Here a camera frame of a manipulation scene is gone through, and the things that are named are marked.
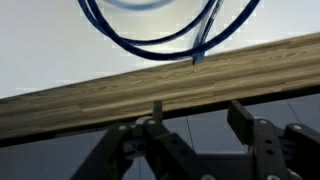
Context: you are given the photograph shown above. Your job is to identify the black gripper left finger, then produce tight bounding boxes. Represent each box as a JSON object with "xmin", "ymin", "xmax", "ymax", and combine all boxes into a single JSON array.
[{"xmin": 69, "ymin": 101, "xmax": 205, "ymax": 180}]

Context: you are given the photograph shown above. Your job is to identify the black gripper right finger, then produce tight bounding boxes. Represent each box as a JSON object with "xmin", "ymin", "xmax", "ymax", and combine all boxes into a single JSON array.
[{"xmin": 227, "ymin": 99, "xmax": 320, "ymax": 180}]

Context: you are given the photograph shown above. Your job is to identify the blue ethernet cable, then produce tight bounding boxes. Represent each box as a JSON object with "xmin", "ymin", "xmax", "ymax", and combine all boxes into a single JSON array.
[{"xmin": 77, "ymin": 0, "xmax": 261, "ymax": 66}]

